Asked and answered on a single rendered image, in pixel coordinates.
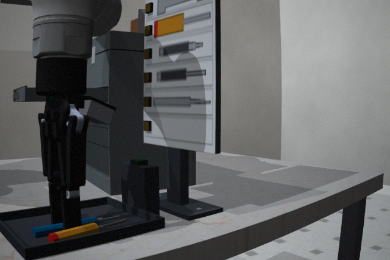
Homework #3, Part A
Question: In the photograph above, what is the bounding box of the blue-handled tool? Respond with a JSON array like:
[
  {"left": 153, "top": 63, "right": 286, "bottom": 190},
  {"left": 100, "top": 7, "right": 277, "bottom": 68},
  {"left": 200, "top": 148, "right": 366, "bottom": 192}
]
[{"left": 32, "top": 216, "right": 120, "bottom": 237}]

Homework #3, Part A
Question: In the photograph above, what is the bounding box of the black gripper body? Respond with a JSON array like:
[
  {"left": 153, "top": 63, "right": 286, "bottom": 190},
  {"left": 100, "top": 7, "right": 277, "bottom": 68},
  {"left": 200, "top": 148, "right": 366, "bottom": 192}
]
[{"left": 35, "top": 57, "right": 87, "bottom": 134}]

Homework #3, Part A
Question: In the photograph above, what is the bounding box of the dark grey drawer chest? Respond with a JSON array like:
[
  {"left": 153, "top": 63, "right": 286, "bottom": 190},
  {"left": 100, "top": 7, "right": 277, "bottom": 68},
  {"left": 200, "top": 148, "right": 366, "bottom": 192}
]
[{"left": 83, "top": 30, "right": 167, "bottom": 195}]

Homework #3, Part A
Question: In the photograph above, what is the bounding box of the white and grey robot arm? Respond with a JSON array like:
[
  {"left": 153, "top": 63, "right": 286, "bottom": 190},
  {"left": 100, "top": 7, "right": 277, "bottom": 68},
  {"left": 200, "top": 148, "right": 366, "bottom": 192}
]
[{"left": 31, "top": 0, "right": 122, "bottom": 125}]

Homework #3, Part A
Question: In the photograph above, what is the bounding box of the orange-handled screwdriver with red end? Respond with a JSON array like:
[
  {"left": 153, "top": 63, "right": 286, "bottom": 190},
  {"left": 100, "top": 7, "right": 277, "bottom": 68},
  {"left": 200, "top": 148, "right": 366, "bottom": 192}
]
[{"left": 48, "top": 219, "right": 127, "bottom": 243}]

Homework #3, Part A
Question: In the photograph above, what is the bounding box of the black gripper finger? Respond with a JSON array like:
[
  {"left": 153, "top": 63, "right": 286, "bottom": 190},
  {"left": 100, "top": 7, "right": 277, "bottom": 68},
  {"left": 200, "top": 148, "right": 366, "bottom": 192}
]
[
  {"left": 51, "top": 104, "right": 89, "bottom": 230},
  {"left": 38, "top": 109, "right": 63, "bottom": 225}
]

